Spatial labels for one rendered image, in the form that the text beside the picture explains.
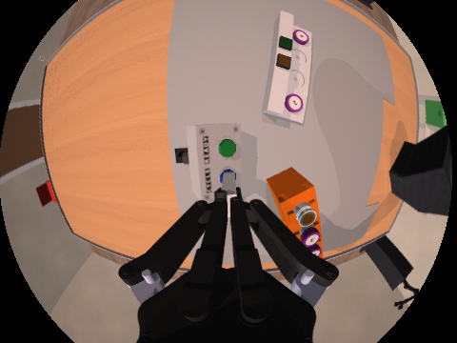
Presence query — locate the white tube neck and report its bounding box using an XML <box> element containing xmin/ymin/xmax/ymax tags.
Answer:
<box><xmin>296</xmin><ymin>206</ymin><xmax>317</xmax><ymax>227</ymax></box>

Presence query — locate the orange tube rack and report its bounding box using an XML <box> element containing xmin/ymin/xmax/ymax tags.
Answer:
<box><xmin>267</xmin><ymin>167</ymin><xmax>323</xmax><ymax>258</ymax></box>

